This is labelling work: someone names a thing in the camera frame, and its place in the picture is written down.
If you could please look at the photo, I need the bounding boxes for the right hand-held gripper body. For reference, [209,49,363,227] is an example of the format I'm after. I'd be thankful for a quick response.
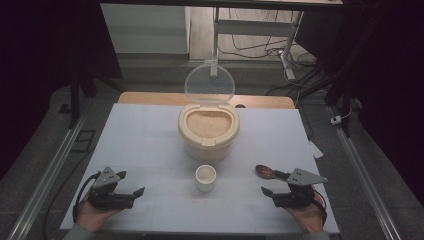
[270,167,329,209]

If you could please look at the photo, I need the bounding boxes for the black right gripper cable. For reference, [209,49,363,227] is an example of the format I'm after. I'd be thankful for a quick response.
[311,188,328,224]

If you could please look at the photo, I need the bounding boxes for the pale table cover board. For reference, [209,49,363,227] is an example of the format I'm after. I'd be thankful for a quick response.
[59,103,340,234]

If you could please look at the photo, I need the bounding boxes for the white cabinet panel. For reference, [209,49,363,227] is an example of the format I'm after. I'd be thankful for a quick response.
[100,3,192,55]

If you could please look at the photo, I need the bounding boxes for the black floor cables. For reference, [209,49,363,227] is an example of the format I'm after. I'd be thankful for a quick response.
[218,8,323,98]

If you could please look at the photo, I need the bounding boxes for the clear round container lid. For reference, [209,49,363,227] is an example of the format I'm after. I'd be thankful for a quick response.
[184,63,236,104]

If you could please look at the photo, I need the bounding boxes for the person's right hand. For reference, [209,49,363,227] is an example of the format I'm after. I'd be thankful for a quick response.
[283,190,328,234]

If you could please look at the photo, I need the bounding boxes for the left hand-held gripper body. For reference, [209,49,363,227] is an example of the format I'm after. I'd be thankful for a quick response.
[87,165,135,212]

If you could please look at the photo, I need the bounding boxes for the white cup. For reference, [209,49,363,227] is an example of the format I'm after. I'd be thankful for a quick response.
[194,164,218,193]

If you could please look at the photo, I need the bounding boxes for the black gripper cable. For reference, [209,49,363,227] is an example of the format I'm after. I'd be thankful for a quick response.
[311,188,328,224]
[72,171,101,224]

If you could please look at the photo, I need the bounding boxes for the wooden table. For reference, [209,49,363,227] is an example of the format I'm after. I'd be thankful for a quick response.
[118,91,296,110]

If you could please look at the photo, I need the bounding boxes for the brown wooden spoon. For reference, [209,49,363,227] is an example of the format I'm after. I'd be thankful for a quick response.
[255,164,278,181]

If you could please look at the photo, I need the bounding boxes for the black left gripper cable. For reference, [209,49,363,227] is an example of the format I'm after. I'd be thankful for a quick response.
[72,171,101,224]

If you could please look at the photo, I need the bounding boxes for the long black floor cable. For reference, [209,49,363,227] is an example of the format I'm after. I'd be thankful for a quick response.
[41,146,96,240]

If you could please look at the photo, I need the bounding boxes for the black stand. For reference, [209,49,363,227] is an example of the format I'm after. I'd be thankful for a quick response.
[68,64,125,130]

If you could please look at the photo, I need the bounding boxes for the cream rice container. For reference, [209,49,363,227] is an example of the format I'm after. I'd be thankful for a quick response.
[177,101,241,164]

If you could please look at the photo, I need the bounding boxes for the white rice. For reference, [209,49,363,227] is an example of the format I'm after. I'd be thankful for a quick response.
[185,110,233,139]

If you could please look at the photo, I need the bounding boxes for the person's left hand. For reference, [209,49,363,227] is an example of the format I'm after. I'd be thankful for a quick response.
[74,193,123,233]

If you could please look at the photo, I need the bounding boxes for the white paper tag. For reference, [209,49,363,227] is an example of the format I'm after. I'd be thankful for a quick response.
[307,140,325,160]

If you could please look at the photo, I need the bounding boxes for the aluminium rail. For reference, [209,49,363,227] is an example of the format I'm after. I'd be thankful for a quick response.
[327,105,404,240]
[6,99,95,240]

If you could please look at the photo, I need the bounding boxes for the white desk frame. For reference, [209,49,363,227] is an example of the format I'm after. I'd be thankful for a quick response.
[210,6,305,81]

